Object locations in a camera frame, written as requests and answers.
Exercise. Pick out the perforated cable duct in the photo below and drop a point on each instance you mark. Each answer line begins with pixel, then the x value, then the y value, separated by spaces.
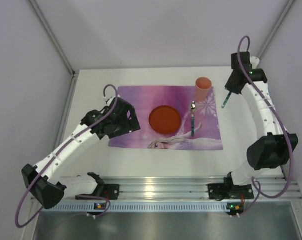
pixel 146 207

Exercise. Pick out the red round plate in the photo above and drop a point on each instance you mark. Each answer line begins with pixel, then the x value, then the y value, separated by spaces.
pixel 165 120

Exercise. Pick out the fork with teal handle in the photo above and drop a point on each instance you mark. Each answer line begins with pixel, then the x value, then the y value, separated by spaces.
pixel 226 100

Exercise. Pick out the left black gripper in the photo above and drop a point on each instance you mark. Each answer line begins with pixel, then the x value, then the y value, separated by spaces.
pixel 127 115

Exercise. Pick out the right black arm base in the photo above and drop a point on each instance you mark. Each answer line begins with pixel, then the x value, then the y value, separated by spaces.
pixel 228 191

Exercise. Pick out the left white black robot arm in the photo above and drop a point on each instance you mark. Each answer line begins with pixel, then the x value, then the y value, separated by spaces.
pixel 45 179

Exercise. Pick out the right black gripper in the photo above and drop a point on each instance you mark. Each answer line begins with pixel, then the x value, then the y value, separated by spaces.
pixel 233 85

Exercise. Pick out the spoon with teal handle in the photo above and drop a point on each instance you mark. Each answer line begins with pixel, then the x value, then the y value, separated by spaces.
pixel 192 112

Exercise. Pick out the aluminium rail frame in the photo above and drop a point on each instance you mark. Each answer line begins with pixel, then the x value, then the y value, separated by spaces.
pixel 191 188

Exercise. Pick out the purple pink Frozen placemat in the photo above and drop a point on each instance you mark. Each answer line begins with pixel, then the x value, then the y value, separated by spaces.
pixel 207 135

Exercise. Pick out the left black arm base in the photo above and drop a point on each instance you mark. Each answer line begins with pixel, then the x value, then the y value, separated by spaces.
pixel 101 191

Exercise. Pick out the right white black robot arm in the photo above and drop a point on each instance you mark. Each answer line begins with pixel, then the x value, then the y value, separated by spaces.
pixel 270 149

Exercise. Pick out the pink plastic cup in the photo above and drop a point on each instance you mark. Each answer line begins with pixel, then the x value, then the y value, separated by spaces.
pixel 203 86

